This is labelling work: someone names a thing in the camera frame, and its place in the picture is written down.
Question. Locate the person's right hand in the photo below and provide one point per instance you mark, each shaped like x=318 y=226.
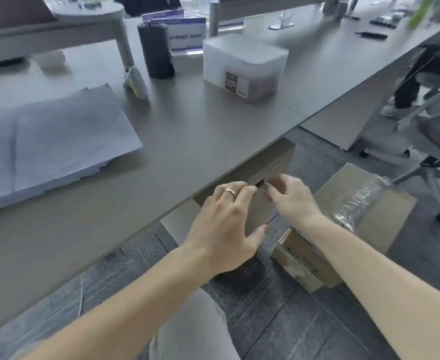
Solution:
x=295 y=202

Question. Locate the person's right forearm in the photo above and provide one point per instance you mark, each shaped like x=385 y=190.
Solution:
x=385 y=296

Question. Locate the flat black gadget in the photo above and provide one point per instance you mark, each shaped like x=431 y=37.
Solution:
x=384 y=21

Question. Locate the brown cardboard box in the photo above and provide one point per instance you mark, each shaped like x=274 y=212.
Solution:
x=385 y=217

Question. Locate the black pen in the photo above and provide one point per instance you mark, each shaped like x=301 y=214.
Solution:
x=372 y=35

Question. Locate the stack of white papers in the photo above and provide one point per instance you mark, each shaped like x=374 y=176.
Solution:
x=62 y=138

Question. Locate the translucent plastic storage box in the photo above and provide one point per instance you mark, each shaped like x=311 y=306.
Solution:
x=242 y=63

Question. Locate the grey wooden desk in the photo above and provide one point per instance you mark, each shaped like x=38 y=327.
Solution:
x=205 y=127
x=336 y=59

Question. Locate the grey wooden drawer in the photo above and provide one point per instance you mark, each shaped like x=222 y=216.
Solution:
x=268 y=164

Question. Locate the grey desk partition frame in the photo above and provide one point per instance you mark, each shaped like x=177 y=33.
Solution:
x=242 y=9

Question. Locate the white and yellow handheld device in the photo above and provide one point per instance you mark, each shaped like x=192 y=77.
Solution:
x=137 y=84

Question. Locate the white desk shelf riser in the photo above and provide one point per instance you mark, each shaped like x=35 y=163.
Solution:
x=84 y=29

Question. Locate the green drink bottle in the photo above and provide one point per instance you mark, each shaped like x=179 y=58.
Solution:
x=421 y=11

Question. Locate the black office chair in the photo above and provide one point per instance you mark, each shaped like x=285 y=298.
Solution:
x=145 y=3

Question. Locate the clear plastic wrap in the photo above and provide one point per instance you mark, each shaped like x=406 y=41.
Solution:
x=358 y=202

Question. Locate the blue and white sign stand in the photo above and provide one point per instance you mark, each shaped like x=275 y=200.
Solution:
x=163 y=14
x=188 y=35

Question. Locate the small blue item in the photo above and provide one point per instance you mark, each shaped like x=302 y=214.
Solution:
x=90 y=5

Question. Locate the white mesh office chair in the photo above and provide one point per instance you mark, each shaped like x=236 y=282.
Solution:
x=430 y=123

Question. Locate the person's left hand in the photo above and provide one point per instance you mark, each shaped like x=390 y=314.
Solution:
x=220 y=228

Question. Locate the person's light trouser leg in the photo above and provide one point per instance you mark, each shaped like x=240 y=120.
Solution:
x=193 y=329

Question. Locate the black cylindrical holder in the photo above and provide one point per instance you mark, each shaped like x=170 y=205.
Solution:
x=155 y=48

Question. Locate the silver metal stand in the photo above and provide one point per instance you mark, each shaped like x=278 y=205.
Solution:
x=281 y=22

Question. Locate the person's left forearm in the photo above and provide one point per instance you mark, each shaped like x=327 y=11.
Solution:
x=130 y=311

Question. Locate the grey round device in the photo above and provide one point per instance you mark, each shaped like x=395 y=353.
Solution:
x=336 y=7

